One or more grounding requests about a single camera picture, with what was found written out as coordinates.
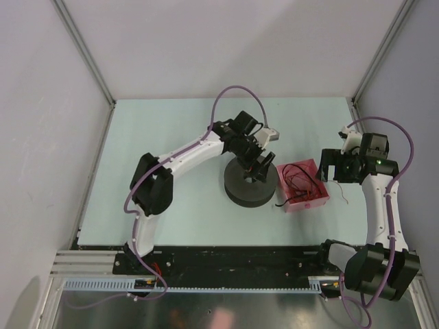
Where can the pink plastic box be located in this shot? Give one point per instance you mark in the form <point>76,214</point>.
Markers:
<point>299,189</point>

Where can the left aluminium frame post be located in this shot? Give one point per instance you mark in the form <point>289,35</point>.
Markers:
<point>82,48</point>

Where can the aluminium frame post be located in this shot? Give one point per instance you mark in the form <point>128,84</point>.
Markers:
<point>390,36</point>
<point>82,48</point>

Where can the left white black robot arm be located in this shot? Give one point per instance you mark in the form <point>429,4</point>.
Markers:
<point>152,185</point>

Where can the right aluminium frame post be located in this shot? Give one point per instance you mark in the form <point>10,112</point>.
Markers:
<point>390,36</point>

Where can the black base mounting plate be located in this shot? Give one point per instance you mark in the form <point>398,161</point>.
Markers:
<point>283,269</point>

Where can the black cable spool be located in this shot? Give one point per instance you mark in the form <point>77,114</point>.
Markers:
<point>247,192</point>

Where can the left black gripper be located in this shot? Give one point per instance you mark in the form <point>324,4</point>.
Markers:
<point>250,166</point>

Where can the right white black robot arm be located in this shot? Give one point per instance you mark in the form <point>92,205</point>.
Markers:
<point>384,265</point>

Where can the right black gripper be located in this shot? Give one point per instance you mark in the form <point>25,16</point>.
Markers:
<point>334,157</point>

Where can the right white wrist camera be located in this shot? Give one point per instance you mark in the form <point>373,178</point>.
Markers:
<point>352,140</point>

